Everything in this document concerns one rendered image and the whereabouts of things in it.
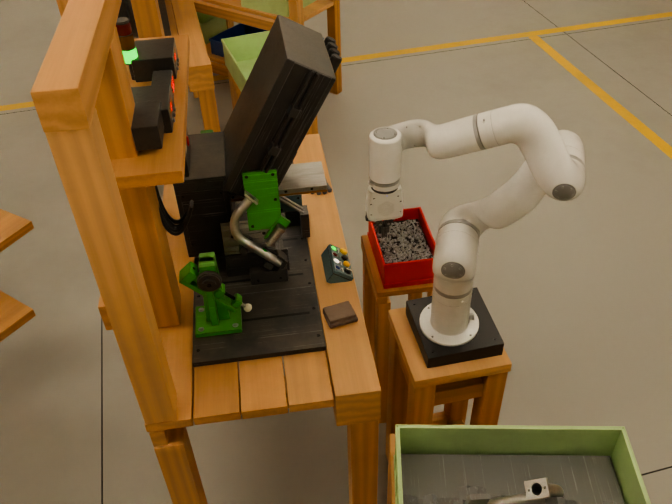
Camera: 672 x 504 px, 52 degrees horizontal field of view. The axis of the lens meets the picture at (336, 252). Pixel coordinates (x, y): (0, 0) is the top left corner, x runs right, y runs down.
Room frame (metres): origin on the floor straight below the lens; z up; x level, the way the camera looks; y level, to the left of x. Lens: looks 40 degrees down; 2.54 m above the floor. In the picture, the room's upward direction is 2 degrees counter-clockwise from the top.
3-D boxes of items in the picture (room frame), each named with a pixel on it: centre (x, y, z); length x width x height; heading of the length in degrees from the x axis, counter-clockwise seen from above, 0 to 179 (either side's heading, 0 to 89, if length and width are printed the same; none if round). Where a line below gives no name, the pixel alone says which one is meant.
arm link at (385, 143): (1.56, -0.14, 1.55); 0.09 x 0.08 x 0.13; 164
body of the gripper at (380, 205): (1.55, -0.14, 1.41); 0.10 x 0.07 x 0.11; 97
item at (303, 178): (2.08, 0.23, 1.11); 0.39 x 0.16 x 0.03; 97
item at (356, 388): (2.02, 0.04, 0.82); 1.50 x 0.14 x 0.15; 7
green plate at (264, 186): (1.93, 0.25, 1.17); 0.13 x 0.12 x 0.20; 7
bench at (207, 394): (1.99, 0.32, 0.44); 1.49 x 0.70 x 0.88; 7
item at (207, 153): (2.08, 0.47, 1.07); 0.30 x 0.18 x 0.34; 7
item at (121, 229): (1.96, 0.61, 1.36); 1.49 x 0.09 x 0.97; 7
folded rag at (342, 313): (1.60, -0.01, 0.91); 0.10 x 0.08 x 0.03; 107
